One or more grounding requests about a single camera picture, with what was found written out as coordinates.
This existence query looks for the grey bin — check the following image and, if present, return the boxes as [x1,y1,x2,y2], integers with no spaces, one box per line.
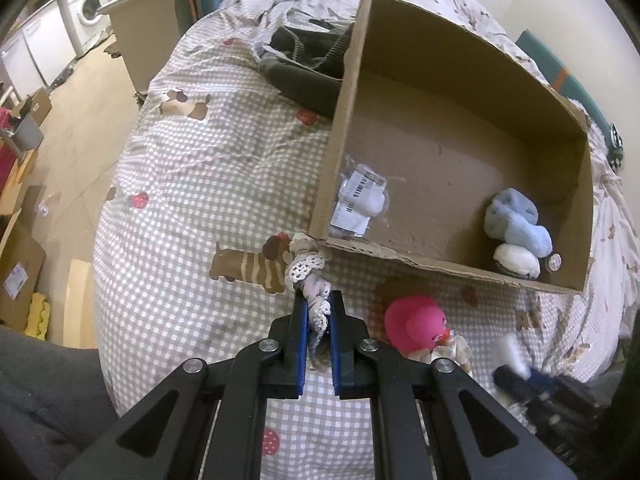
[9,112,46,153]

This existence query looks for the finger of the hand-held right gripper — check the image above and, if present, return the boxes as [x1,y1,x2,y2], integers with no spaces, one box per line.
[492,366,538,403]

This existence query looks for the checked dog-print duvet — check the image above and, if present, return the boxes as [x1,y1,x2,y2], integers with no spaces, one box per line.
[92,0,632,480]

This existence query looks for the yellow foam piece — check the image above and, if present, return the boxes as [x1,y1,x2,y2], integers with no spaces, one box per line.
[24,291,55,339]

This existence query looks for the white lace scrunchie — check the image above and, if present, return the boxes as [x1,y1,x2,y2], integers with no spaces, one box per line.
[284,232,333,366]

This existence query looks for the white fluffy sock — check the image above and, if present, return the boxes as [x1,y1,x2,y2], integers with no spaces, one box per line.
[493,243,542,280]

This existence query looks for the packaged white socks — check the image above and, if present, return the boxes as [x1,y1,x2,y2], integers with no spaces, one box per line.
[331,164,390,239]

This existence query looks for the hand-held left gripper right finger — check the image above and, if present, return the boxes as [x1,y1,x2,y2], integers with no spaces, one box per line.
[329,290,577,480]

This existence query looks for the doll with pink hat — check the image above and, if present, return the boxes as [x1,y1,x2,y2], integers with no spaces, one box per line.
[383,295,473,376]

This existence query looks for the white cabinet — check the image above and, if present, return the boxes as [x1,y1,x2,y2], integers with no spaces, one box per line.
[0,5,78,103]

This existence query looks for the flat cardboard box with label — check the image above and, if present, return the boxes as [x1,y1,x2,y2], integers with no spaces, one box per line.
[0,207,47,333]

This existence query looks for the light blue fluffy sock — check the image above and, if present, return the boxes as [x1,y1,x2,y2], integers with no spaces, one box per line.
[483,188,554,258]

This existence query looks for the white fluffy soft piece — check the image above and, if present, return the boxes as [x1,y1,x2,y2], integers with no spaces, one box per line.
[489,334,532,378]

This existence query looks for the black-and-white checked cloth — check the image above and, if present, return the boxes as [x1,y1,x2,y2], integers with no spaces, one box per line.
[607,122,626,173]

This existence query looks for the person's grey trousers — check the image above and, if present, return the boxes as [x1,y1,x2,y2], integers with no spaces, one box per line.
[0,325,123,480]

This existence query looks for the light wooden board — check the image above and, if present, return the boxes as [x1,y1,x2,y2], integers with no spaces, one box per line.
[62,258,103,350]

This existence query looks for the white washing machine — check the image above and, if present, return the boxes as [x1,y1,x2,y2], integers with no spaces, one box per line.
[57,0,112,58]

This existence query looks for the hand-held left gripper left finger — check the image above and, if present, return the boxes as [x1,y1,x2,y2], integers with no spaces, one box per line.
[55,290,308,480]

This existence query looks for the dark green garment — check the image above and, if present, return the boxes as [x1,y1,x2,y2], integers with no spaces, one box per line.
[258,21,357,120]

